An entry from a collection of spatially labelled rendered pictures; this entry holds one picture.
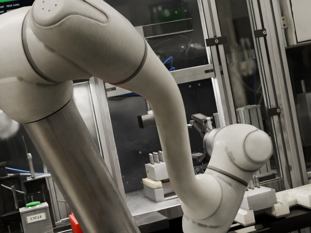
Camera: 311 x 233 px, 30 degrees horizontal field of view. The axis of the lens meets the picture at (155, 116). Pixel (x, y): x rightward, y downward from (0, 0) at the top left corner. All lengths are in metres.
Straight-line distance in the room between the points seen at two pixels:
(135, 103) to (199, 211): 1.07
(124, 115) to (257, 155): 1.06
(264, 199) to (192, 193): 0.58
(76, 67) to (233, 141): 0.49
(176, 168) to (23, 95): 0.35
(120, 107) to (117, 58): 1.35
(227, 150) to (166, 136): 0.22
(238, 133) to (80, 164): 0.39
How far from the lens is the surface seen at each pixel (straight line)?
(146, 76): 0.98
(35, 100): 0.99
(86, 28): 0.87
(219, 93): 1.91
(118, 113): 2.25
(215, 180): 1.28
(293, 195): 1.91
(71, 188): 1.08
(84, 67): 0.92
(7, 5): 1.77
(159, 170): 1.98
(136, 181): 2.28
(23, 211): 1.66
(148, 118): 2.02
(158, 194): 1.97
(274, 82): 2.00
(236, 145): 1.27
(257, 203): 1.76
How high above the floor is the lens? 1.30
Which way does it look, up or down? 3 degrees down
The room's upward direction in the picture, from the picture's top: 11 degrees counter-clockwise
